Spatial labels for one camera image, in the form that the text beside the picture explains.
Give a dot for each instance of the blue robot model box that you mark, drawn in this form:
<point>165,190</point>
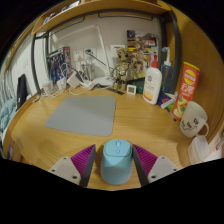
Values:
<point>58,65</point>

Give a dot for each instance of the small white clock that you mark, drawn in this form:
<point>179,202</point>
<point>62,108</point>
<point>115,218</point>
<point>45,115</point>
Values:
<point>131,89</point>

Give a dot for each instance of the grey mouse pad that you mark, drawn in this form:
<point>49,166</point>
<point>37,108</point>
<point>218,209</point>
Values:
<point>83,115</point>

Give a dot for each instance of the metal cup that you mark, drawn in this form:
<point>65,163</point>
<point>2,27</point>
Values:
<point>85,70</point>

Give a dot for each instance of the black hanging bag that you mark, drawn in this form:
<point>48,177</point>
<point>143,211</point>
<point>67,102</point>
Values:
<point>22,90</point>

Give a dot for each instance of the light blue computer mouse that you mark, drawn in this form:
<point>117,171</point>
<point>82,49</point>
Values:
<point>116,163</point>

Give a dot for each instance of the white red-capped lotion bottle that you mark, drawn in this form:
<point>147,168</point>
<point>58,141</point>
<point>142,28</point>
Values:
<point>152,85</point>

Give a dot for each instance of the clear glass jar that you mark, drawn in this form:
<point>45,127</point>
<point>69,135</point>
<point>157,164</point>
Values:
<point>48,87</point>

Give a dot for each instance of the white power strip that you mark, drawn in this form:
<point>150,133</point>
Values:
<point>89,85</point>

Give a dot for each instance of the white power adapter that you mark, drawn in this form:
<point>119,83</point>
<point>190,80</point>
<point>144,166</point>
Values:
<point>73,80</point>

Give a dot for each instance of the clear plastic container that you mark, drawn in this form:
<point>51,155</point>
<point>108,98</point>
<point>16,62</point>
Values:
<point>198,150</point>

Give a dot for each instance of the dark green round container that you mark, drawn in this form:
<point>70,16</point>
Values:
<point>138,86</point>

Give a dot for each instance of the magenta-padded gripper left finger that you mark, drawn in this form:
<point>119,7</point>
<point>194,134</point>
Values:
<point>82,160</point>

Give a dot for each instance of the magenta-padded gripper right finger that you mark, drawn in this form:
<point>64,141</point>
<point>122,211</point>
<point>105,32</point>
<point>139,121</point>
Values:
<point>146,160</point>

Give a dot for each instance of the teal blanket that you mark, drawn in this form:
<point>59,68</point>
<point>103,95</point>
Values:
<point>7,115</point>

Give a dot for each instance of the white mug with face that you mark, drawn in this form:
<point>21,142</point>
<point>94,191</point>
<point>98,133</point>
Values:
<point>192,118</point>

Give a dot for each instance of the colourful printed box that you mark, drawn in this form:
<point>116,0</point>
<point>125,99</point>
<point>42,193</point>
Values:
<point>143,41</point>

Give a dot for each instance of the wooden tree figure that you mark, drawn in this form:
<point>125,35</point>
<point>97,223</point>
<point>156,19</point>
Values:
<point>121,66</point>

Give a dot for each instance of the red chip can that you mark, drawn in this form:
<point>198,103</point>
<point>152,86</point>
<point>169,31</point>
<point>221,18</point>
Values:
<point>186,90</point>

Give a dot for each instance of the white desk lamp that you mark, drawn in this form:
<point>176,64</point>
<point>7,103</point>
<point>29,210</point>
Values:
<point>103,81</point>

